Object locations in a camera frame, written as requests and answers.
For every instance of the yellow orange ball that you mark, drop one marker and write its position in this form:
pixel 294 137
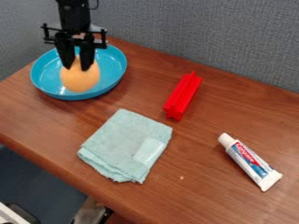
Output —
pixel 78 80

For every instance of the metal table leg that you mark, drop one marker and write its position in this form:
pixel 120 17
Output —
pixel 92 213

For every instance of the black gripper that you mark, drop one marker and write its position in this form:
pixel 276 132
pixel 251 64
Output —
pixel 75 22

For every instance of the light green folded cloth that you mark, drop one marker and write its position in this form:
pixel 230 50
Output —
pixel 123 149

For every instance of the blue plate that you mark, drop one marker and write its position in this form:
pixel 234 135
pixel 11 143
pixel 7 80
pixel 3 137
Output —
pixel 47 68

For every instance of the white toothpaste tube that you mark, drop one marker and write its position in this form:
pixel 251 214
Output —
pixel 251 163

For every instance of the red plastic block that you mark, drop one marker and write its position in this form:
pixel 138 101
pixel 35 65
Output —
pixel 182 96

